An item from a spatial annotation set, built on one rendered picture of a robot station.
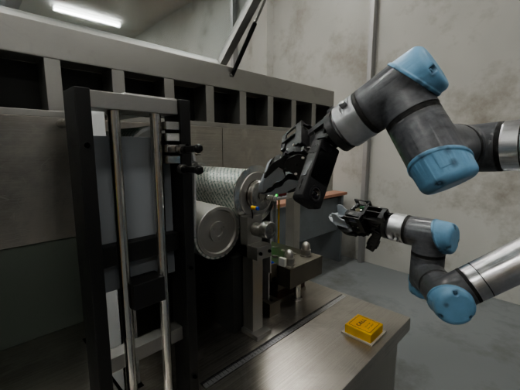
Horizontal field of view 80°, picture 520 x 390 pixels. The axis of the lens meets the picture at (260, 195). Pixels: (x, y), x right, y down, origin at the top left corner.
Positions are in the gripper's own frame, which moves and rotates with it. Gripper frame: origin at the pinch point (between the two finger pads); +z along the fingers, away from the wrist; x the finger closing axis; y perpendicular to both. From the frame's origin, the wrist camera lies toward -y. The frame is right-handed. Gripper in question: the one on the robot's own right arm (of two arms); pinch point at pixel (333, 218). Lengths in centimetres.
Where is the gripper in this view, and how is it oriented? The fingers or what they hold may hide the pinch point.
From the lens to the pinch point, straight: 102.3
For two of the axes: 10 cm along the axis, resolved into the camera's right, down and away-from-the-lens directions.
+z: -6.3, -1.2, 7.6
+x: -6.0, 7.0, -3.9
